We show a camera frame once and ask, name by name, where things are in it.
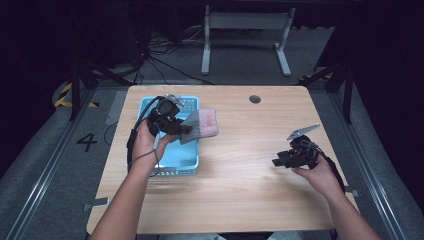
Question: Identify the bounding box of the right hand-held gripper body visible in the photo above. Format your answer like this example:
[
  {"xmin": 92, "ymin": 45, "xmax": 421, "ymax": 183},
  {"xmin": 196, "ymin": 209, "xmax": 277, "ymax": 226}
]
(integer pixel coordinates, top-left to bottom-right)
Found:
[{"xmin": 278, "ymin": 123, "xmax": 322, "ymax": 170}]

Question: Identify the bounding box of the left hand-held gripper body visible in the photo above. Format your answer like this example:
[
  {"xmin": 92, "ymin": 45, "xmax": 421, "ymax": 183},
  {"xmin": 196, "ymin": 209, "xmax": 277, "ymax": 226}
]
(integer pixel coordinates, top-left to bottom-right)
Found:
[{"xmin": 145, "ymin": 93, "xmax": 185, "ymax": 138}]

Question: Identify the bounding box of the light blue plastic basket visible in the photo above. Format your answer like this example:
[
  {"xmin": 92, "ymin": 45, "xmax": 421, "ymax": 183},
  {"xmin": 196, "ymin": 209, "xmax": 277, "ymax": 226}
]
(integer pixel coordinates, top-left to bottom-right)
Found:
[{"xmin": 136, "ymin": 95, "xmax": 200, "ymax": 177}]

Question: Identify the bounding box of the person's right hand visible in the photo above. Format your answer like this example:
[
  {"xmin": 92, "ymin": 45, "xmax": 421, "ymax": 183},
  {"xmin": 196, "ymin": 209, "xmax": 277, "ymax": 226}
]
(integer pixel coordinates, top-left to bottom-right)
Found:
[{"xmin": 291, "ymin": 153, "xmax": 345, "ymax": 202}]

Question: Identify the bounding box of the person's left hand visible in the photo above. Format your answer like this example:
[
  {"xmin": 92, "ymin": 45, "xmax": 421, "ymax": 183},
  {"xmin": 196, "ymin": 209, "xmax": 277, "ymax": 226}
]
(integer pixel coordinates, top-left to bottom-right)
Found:
[{"xmin": 131, "ymin": 117, "xmax": 175, "ymax": 175}]

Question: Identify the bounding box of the grey tape strip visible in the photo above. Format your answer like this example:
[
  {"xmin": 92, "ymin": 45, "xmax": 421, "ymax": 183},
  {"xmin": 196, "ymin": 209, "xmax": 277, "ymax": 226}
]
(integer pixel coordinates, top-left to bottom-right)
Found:
[
  {"xmin": 81, "ymin": 196, "xmax": 111, "ymax": 212},
  {"xmin": 344, "ymin": 185, "xmax": 360, "ymax": 198}
]

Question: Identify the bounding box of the black metal stand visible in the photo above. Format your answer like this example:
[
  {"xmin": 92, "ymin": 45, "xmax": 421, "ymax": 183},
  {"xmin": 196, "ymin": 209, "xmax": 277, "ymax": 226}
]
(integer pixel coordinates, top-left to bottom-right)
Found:
[
  {"xmin": 299, "ymin": 61, "xmax": 355, "ymax": 125},
  {"xmin": 67, "ymin": 58, "xmax": 135, "ymax": 122}
]

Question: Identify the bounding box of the yellow and black floor tape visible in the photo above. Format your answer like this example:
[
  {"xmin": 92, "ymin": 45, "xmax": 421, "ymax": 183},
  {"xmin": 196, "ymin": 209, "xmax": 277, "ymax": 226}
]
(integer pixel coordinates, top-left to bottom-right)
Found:
[{"xmin": 54, "ymin": 82, "xmax": 100, "ymax": 109}]

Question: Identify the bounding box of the grey left gripper cable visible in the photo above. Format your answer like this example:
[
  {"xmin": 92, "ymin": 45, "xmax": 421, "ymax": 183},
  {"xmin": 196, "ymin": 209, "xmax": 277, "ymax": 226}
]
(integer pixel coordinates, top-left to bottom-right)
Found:
[{"xmin": 127, "ymin": 122, "xmax": 162, "ymax": 177}]

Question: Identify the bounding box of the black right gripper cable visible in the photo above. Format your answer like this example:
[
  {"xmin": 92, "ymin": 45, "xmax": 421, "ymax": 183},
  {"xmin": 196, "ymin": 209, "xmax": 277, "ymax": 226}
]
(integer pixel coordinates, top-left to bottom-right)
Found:
[{"xmin": 309, "ymin": 141, "xmax": 348, "ymax": 195}]

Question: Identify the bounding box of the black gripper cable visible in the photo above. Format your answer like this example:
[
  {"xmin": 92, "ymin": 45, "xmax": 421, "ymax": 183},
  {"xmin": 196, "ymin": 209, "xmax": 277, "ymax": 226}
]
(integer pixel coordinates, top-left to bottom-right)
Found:
[
  {"xmin": 309, "ymin": 141, "xmax": 348, "ymax": 195},
  {"xmin": 126, "ymin": 95, "xmax": 166, "ymax": 174}
]

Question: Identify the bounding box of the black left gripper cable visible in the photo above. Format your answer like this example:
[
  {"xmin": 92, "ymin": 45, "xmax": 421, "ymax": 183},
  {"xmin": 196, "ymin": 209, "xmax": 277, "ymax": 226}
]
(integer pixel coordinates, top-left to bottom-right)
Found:
[{"xmin": 126, "ymin": 95, "xmax": 166, "ymax": 174}]

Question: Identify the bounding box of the bundle of black floor cables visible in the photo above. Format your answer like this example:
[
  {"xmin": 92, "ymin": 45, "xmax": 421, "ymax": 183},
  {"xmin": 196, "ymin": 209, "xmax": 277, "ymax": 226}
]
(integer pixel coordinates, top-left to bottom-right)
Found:
[{"xmin": 132, "ymin": 25, "xmax": 215, "ymax": 86}]

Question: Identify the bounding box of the metal floor rail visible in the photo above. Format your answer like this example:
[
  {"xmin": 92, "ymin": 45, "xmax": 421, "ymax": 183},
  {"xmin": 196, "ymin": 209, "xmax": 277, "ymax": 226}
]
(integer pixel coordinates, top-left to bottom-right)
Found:
[
  {"xmin": 328, "ymin": 91, "xmax": 408, "ymax": 240},
  {"xmin": 4, "ymin": 88, "xmax": 98, "ymax": 240}
]

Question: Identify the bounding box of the white metal table frame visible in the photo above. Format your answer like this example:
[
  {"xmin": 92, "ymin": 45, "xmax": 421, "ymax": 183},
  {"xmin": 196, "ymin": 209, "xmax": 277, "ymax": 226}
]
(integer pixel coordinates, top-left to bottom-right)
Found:
[{"xmin": 200, "ymin": 4, "xmax": 297, "ymax": 77}]

